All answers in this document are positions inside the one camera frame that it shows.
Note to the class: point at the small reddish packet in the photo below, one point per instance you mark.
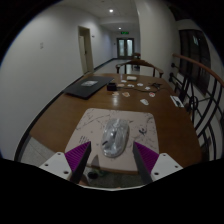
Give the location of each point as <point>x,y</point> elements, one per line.
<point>152,94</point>

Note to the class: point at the small dark wooden chair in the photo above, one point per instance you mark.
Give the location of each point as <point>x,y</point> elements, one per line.
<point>136,56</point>

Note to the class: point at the small white packet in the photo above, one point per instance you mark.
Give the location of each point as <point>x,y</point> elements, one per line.
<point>144,101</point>
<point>140,84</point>
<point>130,85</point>
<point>147,88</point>
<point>123,81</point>

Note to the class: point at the wooden armchair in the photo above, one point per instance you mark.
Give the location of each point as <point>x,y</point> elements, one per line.
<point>140,62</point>

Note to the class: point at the black railing with wooden handrail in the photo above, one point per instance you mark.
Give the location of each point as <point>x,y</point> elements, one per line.
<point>200,100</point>

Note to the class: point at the flat white box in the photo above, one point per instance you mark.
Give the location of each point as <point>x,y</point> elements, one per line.
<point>131,78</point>

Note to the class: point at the transparent computer mouse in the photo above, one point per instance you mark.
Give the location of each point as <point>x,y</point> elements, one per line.
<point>115,138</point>

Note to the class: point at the dark framed window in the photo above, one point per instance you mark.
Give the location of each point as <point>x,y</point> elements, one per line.
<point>195,56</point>

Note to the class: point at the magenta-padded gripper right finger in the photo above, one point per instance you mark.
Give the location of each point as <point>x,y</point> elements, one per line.
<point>160,166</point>

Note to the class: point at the small black box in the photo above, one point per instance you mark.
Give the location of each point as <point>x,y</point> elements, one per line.
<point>111,87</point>

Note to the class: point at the white wall switch plate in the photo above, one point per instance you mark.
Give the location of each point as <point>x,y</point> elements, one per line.
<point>41,45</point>

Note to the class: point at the glazed double door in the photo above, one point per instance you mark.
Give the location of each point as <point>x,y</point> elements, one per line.
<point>125,48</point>

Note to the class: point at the round ceiling light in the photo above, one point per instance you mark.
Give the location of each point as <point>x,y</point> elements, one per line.
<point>111,10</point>

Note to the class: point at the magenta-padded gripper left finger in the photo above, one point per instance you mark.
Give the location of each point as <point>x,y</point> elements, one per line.
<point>62,165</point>

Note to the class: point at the small tan packet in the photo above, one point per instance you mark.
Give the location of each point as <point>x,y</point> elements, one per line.
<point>115,93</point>
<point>126,94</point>

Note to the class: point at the pale side door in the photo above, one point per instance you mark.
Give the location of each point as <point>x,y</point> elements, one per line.
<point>86,50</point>

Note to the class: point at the green exit sign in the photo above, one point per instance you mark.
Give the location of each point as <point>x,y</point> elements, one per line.
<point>125,32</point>

